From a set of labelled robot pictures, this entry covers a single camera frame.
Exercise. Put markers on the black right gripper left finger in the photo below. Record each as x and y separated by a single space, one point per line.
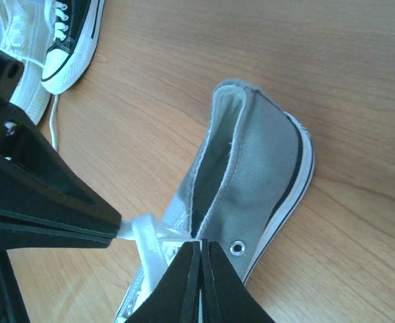
176 297

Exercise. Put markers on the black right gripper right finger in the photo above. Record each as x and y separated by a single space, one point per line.
224 297

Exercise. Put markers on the white lace of grey sneaker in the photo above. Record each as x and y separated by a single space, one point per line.
157 243

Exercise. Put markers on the grey low-top sneaker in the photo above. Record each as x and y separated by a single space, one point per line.
250 173

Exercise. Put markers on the white high-top sneaker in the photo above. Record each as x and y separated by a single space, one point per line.
26 38

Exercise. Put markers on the white lace of black sneaker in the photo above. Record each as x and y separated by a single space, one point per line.
58 18

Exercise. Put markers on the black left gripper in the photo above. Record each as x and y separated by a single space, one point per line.
43 204

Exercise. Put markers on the black high-top sneaker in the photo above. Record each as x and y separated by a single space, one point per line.
66 61

